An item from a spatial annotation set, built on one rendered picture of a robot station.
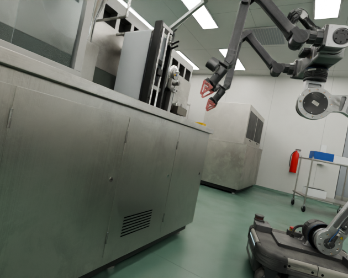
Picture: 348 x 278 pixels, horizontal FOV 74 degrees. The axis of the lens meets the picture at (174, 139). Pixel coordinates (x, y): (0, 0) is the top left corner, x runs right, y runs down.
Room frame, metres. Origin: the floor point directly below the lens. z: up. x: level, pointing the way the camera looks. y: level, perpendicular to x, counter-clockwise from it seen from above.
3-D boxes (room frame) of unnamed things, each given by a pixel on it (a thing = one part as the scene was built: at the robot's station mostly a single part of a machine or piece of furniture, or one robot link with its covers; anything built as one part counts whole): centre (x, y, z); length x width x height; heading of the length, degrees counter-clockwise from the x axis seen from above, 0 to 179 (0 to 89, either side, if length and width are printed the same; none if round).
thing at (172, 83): (1.76, 0.08, 1.05); 0.06 x 0.05 x 0.31; 60
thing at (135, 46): (1.60, 0.41, 1.17); 0.34 x 0.05 x 0.54; 60
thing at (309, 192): (3.97, -2.76, 0.51); 0.91 x 0.58 x 1.02; 82
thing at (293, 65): (1.75, -0.76, 1.45); 0.09 x 0.08 x 0.12; 168
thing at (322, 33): (1.27, -0.66, 1.45); 0.09 x 0.08 x 0.12; 168
